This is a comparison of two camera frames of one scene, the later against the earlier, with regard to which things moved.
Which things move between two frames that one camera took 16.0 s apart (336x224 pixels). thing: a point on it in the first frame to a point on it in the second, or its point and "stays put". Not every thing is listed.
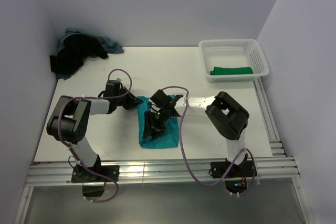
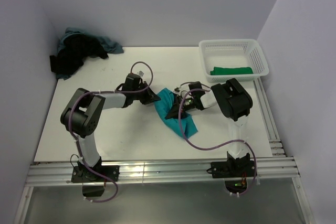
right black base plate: (245, 168) stays put
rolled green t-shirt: (220, 71) stays put
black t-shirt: (74, 48) stays put
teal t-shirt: (170, 137) to (164, 106)
